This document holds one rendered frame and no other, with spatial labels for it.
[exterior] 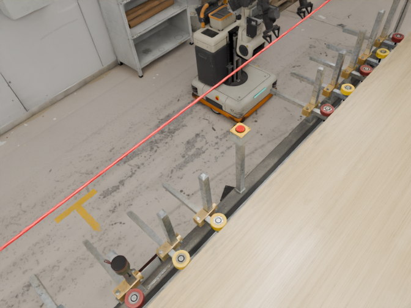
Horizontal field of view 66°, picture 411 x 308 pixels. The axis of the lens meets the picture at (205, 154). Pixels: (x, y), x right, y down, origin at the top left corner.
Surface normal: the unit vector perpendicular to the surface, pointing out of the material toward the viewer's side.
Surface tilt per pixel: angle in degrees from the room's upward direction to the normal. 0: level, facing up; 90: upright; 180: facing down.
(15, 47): 90
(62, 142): 0
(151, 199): 0
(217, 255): 0
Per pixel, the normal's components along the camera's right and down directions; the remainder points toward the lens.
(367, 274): -0.08, -0.63
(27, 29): 0.72, 0.50
